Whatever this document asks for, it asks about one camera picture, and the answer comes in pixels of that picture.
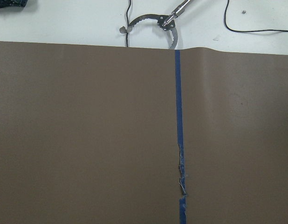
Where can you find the metal reacher grabber tool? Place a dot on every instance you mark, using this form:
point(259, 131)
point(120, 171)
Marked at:
point(165, 22)

